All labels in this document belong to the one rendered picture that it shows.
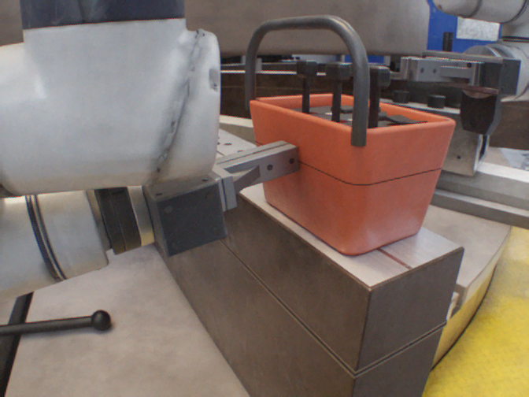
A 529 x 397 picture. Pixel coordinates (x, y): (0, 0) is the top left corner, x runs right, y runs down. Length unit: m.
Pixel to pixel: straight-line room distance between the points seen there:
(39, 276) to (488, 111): 0.58
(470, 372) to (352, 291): 0.99
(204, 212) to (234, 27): 0.77
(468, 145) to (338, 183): 1.14
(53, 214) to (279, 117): 0.23
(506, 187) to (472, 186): 0.13
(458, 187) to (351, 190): 1.26
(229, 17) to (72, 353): 0.84
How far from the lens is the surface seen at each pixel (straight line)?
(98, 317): 0.88
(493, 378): 1.32
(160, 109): 0.19
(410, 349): 0.45
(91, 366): 0.83
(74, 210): 0.30
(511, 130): 2.77
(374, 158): 0.32
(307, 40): 1.16
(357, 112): 0.30
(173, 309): 0.93
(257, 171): 0.36
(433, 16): 5.81
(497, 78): 0.54
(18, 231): 0.30
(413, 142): 0.35
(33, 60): 0.21
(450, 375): 1.28
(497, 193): 1.56
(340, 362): 0.41
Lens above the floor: 0.87
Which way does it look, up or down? 22 degrees down
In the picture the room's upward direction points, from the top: straight up
